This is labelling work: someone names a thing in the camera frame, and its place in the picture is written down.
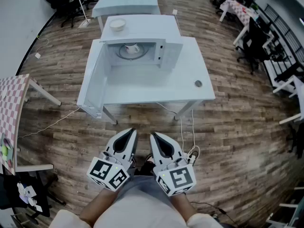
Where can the white cup with red print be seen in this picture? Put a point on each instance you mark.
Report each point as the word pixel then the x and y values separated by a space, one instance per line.
pixel 131 49

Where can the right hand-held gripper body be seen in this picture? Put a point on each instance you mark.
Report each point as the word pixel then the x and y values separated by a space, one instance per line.
pixel 178 178

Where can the person's cream shirt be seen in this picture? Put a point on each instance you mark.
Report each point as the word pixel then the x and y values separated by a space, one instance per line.
pixel 142 215

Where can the white bowl of rice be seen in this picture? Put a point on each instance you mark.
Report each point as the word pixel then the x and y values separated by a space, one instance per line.
pixel 117 24

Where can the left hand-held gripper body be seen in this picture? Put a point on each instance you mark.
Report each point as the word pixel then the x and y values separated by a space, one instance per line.
pixel 104 172

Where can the white microwave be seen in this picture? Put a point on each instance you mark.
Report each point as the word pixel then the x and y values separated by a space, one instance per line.
pixel 142 30

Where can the green and pink toy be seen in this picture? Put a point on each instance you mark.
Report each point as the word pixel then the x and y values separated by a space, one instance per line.
pixel 5 149

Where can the person's right forearm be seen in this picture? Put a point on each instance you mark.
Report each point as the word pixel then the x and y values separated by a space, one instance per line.
pixel 183 208

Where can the black stool frame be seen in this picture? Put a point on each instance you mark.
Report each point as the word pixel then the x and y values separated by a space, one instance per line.
pixel 14 193

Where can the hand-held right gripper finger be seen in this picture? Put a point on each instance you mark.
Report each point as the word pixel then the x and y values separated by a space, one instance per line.
pixel 153 151
pixel 174 154

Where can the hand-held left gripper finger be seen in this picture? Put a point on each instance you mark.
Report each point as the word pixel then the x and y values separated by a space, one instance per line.
pixel 124 154
pixel 135 146

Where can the small white floor adapter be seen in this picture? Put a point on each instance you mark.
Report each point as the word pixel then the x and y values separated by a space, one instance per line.
pixel 37 55

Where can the person's black trousers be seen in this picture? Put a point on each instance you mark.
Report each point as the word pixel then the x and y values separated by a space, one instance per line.
pixel 146 167

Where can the white floor stand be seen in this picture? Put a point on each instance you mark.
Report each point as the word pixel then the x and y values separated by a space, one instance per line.
pixel 82 8

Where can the small white table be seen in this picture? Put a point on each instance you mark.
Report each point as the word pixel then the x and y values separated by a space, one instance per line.
pixel 152 87

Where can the person's left forearm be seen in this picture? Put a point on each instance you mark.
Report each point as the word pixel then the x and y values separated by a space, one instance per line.
pixel 97 205

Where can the white power strip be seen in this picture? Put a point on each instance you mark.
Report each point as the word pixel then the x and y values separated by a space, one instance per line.
pixel 192 159

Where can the small white gadgets pile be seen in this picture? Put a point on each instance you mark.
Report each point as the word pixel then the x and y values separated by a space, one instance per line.
pixel 28 193

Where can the checkered cloth white table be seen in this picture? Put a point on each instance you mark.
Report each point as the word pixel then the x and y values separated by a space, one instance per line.
pixel 240 11

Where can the white floor socket box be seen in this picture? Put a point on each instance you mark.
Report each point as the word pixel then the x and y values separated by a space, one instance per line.
pixel 175 11

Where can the person's grey shorts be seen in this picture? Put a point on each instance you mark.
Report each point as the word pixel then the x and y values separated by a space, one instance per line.
pixel 145 183

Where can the white desk frame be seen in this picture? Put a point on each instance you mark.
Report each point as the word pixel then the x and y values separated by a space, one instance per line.
pixel 294 117

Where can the checkered cloth wooden table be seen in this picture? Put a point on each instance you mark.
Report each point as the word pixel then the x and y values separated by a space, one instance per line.
pixel 10 108

